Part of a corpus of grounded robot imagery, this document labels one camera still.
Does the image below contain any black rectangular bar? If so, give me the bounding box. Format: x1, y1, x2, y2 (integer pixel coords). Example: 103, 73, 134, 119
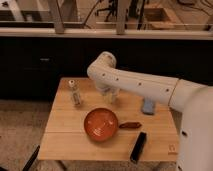
130, 132, 146, 163

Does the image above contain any orange bowl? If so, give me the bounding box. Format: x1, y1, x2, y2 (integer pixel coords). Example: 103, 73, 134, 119
84, 108, 118, 142

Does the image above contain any cardboard box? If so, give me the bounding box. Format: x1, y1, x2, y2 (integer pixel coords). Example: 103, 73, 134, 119
144, 7, 182, 30

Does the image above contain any wooden table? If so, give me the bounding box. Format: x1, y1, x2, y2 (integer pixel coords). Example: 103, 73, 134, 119
38, 77, 179, 162

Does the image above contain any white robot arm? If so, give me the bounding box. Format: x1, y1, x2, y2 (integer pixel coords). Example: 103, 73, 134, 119
87, 51, 213, 171

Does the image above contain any blue sponge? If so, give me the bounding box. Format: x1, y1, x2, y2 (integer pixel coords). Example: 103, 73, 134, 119
142, 98, 155, 115

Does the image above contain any translucent plastic cup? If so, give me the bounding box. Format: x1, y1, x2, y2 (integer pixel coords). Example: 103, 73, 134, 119
103, 88, 119, 104

